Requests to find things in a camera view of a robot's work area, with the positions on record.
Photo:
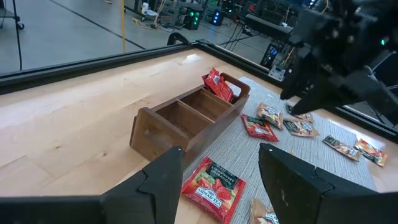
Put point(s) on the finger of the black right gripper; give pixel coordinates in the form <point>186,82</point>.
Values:
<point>329,91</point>
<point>297,81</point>

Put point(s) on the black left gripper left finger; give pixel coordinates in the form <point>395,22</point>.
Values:
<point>155,193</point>

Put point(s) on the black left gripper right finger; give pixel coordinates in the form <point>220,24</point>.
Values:
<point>295,193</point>

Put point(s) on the red strawberry tea packet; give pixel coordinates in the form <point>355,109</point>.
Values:
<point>214,189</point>
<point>220,88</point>
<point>206,81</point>
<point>259,129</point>

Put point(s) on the orange tea packet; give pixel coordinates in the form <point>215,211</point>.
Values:
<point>371,152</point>

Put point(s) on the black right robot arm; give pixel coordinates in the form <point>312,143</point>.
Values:
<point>382,99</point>

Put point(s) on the wooden three-compartment tea box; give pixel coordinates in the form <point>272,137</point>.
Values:
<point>161,133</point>

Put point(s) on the black device blue lights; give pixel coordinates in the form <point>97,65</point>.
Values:
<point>269,57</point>

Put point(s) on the black workbench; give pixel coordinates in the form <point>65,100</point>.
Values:
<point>267,28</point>

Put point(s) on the grey woven placemat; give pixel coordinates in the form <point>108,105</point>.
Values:
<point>236,146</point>

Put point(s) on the black device blue light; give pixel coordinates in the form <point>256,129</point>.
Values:
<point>217,18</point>

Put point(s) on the black computer green lights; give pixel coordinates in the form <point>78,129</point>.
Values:
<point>191,21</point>

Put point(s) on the black wheeled stand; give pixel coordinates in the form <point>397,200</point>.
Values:
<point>20,25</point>

